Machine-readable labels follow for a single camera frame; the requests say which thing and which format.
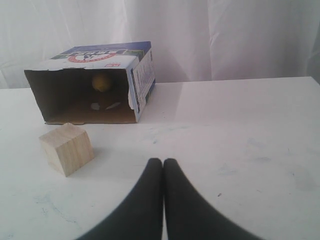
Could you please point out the light wooden cube block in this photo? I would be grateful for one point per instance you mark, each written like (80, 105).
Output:
(68, 148)

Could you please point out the yellow tennis ball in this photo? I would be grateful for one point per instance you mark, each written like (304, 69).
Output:
(101, 82)

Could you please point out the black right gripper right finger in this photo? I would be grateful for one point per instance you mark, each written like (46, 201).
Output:
(188, 215)

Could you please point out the blue white cardboard box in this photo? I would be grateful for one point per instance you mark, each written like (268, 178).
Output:
(62, 85)

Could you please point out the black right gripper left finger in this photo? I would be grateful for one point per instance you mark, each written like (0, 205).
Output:
(140, 215)

